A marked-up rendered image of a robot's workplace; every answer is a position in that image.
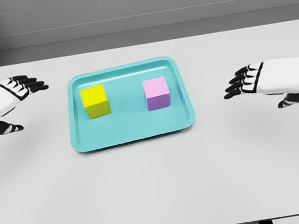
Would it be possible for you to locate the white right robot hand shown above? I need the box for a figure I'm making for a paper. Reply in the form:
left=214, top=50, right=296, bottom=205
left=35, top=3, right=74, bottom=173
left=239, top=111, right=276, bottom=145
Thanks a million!
left=219, top=55, right=299, bottom=118

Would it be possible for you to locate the yellow cube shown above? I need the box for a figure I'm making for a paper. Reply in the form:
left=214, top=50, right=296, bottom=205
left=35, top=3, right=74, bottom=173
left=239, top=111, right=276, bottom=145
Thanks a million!
left=79, top=83, right=113, bottom=121

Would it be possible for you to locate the purple cube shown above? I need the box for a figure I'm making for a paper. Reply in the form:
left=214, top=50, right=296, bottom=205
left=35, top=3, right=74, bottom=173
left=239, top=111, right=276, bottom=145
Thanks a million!
left=141, top=75, right=173, bottom=112

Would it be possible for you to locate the teal rectangular tray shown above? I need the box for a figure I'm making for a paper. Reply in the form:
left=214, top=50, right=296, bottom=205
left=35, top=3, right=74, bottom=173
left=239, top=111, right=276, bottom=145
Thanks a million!
left=59, top=52, right=199, bottom=156

